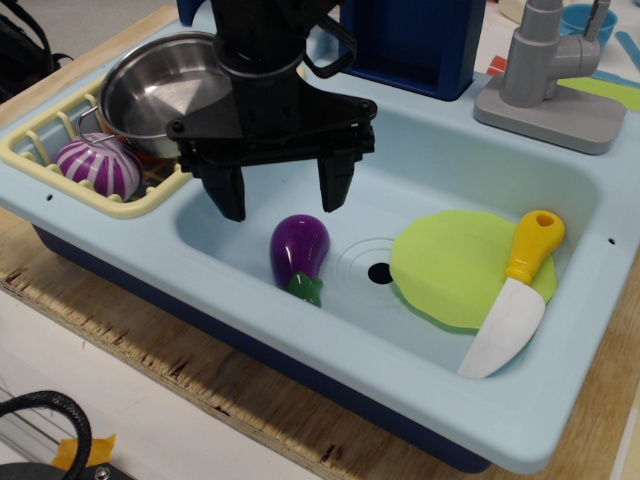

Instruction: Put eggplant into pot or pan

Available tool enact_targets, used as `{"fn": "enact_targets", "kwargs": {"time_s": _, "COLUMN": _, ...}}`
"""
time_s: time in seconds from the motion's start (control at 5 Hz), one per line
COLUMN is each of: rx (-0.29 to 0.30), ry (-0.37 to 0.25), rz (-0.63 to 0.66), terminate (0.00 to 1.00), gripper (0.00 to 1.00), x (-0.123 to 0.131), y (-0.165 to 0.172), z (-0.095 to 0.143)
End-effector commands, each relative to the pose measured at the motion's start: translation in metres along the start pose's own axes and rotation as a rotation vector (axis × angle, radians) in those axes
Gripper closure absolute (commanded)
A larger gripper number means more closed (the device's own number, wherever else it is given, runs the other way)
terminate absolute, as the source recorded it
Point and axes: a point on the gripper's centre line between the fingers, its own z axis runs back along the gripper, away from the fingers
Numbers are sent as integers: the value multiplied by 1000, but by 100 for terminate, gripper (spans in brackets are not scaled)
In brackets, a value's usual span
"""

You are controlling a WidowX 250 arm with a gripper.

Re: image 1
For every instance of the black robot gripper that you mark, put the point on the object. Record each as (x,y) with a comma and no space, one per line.
(267,118)

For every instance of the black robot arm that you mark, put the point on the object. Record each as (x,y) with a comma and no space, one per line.
(271,115)

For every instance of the purple toy eggplant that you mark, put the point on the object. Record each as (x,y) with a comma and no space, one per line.
(298,247)

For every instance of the silver metal pot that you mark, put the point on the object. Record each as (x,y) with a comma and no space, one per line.
(159,81)

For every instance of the purple white striped toy onion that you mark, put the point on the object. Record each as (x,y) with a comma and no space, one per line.
(107,163)

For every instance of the green plastic plate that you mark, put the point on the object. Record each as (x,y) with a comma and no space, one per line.
(450,265)

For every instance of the dark blue plastic box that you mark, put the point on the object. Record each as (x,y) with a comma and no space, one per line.
(426,47)

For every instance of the light blue toy sink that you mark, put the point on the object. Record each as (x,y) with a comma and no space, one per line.
(430,156)

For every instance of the red toy piece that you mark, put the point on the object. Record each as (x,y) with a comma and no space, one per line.
(497,66)

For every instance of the cream plastic dish rack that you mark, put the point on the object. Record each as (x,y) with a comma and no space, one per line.
(32,146)

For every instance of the grey toy faucet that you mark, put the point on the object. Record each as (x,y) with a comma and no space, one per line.
(527,100)

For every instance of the wooden board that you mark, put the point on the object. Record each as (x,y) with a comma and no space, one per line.
(304,414)

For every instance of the black bag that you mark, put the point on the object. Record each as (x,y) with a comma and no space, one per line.
(24,62)

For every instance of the green plastic mat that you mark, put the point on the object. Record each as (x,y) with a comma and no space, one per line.
(627,95)

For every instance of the toy knife yellow handle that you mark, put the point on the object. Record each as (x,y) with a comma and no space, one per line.
(518,308)

